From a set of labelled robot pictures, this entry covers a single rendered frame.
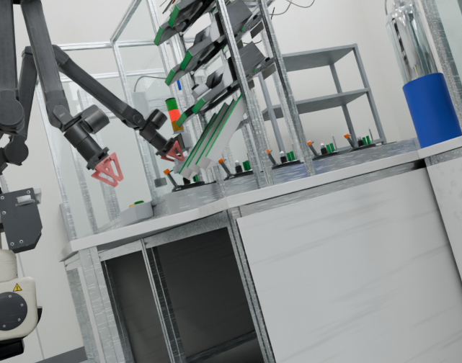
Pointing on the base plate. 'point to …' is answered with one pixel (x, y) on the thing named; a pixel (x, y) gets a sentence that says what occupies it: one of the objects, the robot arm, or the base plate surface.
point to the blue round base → (432, 109)
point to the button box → (136, 214)
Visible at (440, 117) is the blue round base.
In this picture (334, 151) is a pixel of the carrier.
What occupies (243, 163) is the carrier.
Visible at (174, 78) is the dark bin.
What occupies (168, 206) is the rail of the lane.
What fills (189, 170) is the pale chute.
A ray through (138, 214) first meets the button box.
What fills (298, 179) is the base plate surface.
